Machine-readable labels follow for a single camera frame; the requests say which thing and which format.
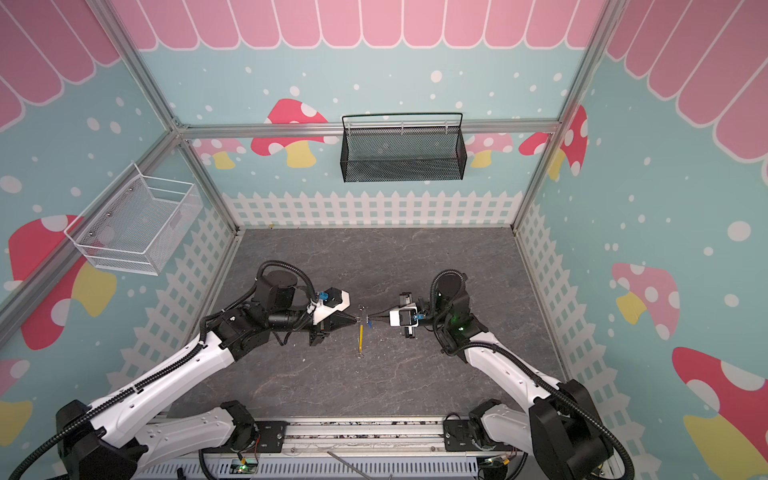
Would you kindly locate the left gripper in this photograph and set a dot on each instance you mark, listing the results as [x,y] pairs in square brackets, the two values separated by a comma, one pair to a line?
[320,332]

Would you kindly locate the metal curved keyring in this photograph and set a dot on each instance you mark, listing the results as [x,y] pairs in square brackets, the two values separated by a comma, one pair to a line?
[363,320]

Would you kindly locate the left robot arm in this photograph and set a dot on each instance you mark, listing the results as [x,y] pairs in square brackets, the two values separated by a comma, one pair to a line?
[271,308]

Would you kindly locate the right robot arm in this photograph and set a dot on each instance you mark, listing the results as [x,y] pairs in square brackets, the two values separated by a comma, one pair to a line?
[556,423]

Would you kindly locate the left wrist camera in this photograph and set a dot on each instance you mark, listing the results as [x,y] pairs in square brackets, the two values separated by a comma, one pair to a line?
[328,302]

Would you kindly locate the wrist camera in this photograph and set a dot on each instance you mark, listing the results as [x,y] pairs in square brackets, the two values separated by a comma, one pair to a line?
[406,314]
[328,302]

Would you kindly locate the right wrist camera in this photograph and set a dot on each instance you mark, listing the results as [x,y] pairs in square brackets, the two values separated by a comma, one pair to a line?
[406,314]

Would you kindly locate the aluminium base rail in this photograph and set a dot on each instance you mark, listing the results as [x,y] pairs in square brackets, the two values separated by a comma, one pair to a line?
[384,435]

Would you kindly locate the white slotted cable duct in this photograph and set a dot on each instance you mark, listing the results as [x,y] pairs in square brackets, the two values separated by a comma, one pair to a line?
[350,468]

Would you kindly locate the black mesh wall basket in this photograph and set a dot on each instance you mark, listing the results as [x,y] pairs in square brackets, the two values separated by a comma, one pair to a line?
[405,147]

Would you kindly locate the white wire wall basket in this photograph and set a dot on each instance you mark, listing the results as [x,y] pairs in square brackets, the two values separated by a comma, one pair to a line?
[136,228]

